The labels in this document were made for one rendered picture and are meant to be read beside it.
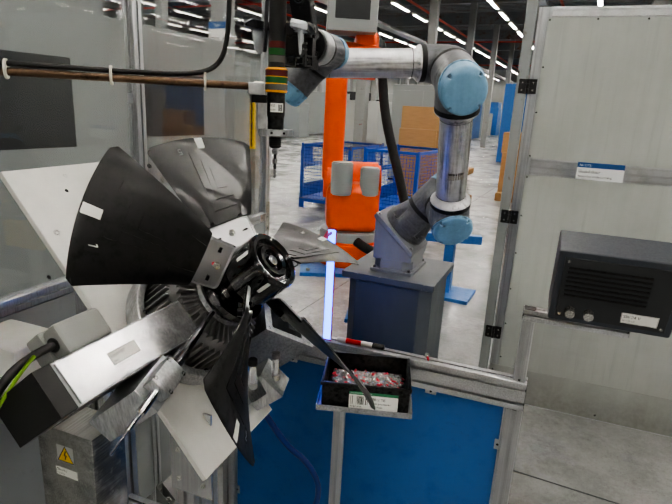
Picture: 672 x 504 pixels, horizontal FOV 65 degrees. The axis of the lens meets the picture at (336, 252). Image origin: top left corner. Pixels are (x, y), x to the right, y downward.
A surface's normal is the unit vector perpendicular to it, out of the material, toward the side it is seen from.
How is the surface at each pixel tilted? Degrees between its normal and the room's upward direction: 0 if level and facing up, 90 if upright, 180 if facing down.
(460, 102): 106
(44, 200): 50
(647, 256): 15
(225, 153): 38
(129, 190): 75
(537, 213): 90
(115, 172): 70
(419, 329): 90
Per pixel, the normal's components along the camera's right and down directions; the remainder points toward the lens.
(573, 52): -0.36, 0.23
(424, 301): 0.36, 0.26
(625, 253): -0.04, -0.87
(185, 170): 0.22, -0.44
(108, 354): 0.75, -0.51
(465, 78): 0.05, 0.53
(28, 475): 0.93, 0.14
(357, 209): 0.04, 0.26
